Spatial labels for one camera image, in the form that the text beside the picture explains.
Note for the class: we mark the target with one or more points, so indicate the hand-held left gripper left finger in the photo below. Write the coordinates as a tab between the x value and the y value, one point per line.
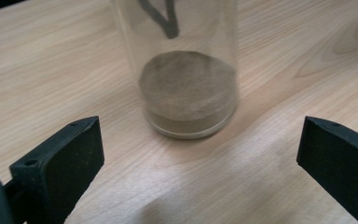
59	161

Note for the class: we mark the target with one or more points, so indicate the glass jar with brown powder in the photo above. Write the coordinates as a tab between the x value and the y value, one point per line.
186	90

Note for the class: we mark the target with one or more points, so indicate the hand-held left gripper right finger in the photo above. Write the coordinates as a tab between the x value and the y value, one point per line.
341	161

